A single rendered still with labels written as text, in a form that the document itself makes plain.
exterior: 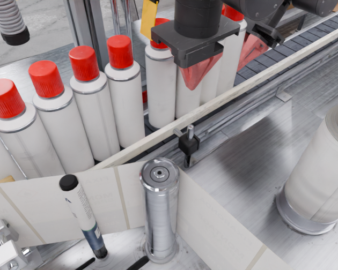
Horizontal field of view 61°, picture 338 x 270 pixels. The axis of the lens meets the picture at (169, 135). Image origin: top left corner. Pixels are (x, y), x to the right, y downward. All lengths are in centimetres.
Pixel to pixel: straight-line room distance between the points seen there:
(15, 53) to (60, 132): 226
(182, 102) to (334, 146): 28
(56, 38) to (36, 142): 235
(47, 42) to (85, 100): 231
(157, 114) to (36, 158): 22
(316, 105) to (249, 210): 38
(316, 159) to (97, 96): 29
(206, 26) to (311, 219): 29
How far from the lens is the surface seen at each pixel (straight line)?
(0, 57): 265
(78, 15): 51
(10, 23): 44
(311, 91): 80
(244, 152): 54
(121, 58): 40
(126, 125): 47
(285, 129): 60
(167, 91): 49
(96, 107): 42
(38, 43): 271
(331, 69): 91
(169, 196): 27
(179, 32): 37
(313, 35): 94
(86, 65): 38
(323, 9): 60
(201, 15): 35
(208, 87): 56
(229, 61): 57
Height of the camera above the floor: 129
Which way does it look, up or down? 49 degrees down
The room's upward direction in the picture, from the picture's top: 1 degrees clockwise
